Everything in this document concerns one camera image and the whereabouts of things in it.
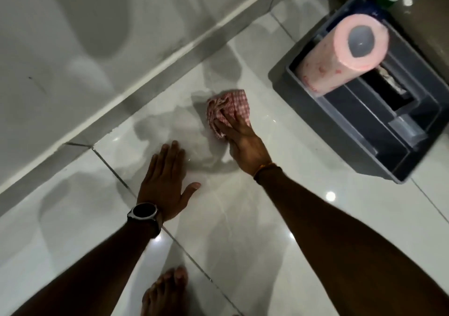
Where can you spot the person's left hand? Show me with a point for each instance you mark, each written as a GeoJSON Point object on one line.
{"type": "Point", "coordinates": [165, 182]}

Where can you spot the person's right hand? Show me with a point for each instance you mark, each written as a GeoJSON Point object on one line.
{"type": "Point", "coordinates": [245, 144]}

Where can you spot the person's left thumb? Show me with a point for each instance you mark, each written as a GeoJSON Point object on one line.
{"type": "Point", "coordinates": [191, 192]}

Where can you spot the person's left middle finger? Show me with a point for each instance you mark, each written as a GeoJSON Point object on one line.
{"type": "Point", "coordinates": [170, 158]}

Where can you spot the person's right fingers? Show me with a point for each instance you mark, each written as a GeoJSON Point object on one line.
{"type": "Point", "coordinates": [229, 123]}

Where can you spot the red checkered cloth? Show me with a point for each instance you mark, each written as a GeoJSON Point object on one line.
{"type": "Point", "coordinates": [228, 107]}

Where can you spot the person's right forearm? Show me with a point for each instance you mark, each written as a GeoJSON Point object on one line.
{"type": "Point", "coordinates": [350, 256]}

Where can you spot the person's left forearm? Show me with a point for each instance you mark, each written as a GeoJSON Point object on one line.
{"type": "Point", "coordinates": [91, 273]}

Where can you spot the black wristwatch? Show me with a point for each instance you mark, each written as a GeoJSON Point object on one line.
{"type": "Point", "coordinates": [145, 212]}

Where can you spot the orange wrist thread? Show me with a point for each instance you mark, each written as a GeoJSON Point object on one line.
{"type": "Point", "coordinates": [263, 169]}

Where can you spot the person's foot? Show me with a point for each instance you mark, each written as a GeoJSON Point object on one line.
{"type": "Point", "coordinates": [165, 293]}

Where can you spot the pink paper towel roll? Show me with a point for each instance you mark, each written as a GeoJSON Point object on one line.
{"type": "Point", "coordinates": [342, 52]}

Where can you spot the grey plastic caddy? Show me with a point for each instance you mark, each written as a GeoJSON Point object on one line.
{"type": "Point", "coordinates": [379, 98]}

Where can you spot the crumpled paper in caddy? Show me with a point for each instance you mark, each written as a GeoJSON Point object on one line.
{"type": "Point", "coordinates": [389, 79]}

